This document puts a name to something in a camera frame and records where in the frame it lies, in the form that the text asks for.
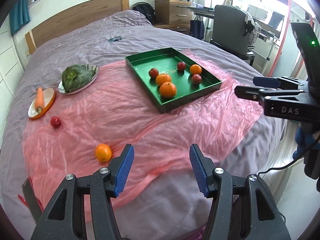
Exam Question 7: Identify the grey office chair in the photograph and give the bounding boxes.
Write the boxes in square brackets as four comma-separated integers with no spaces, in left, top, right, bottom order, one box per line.
[209,4,262,60]

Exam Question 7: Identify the black cable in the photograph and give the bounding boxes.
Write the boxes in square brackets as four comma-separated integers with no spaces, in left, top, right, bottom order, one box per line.
[257,155,307,178]

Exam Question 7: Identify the wooden drawer cabinet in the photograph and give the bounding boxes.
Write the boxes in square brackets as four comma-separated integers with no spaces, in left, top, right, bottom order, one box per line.
[154,0,194,34]

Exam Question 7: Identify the green leafy cabbage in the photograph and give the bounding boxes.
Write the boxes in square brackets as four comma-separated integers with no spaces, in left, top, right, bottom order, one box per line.
[61,64,97,92]

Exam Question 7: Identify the patterned cloth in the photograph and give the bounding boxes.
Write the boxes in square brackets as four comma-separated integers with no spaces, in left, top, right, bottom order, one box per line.
[244,11,260,47]

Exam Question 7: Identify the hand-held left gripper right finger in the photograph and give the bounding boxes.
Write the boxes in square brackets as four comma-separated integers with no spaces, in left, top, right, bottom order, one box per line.
[189,144,292,240]

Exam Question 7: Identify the green rectangular tray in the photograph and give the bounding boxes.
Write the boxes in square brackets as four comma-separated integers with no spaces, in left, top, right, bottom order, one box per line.
[125,47,223,114]

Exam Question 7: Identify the white blue rimmed plate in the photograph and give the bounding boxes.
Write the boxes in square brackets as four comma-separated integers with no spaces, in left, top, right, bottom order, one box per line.
[58,64,99,95]

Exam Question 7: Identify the small orange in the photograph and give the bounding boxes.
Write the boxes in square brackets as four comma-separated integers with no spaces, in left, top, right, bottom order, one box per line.
[189,64,203,75]
[155,73,172,86]
[94,143,112,163]

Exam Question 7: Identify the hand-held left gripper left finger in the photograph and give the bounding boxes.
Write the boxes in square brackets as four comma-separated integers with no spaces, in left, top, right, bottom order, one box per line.
[30,144,135,240]

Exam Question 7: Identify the dark blue bag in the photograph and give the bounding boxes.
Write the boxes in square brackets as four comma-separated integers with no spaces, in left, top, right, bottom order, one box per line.
[189,16,205,39]

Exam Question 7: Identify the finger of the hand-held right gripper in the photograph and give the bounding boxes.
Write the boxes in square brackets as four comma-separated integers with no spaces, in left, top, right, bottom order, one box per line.
[235,85,308,102]
[253,76,309,90]

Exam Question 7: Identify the orange rimmed plate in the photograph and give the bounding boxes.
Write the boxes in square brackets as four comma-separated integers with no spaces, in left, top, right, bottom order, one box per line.
[27,87,56,120]

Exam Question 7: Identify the smartphone in red case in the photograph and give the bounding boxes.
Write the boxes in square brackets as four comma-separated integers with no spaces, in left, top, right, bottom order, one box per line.
[18,177,45,220]

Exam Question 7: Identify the wooden headboard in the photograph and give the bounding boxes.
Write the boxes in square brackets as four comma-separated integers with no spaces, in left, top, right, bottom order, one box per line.
[24,0,130,55]

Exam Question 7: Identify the pink plastic sheet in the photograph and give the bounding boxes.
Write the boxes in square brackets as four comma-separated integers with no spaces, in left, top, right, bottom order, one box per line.
[22,48,265,210]

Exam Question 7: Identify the black backpack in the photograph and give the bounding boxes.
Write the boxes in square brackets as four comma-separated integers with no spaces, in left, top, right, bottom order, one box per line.
[132,2,157,25]

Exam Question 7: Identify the large orange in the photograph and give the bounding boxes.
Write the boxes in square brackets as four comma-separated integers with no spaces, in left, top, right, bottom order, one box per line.
[159,81,177,99]

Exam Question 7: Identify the white wardrobe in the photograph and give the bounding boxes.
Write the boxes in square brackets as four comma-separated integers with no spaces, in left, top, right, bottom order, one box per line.
[0,29,24,105]

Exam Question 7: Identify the carrot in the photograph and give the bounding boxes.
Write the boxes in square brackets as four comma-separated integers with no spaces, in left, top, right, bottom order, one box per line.
[36,87,45,113]

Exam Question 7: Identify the person's right hand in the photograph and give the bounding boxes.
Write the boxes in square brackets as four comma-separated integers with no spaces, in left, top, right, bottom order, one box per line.
[294,127,316,158]

